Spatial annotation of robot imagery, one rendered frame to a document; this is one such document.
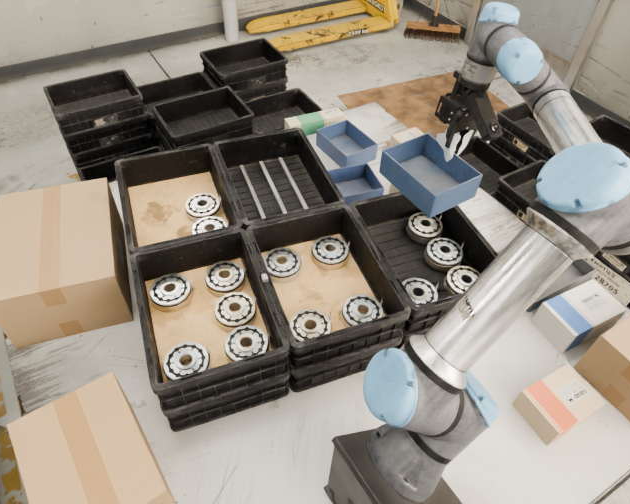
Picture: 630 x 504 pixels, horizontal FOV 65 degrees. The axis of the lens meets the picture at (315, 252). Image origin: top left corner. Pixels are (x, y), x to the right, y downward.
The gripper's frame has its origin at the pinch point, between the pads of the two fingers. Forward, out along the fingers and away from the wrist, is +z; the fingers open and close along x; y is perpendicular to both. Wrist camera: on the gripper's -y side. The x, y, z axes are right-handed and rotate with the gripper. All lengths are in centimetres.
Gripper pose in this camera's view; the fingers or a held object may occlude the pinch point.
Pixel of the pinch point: (452, 158)
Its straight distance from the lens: 129.8
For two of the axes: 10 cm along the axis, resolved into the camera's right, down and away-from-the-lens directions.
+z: -1.4, 7.1, 6.9
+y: -4.9, -6.6, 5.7
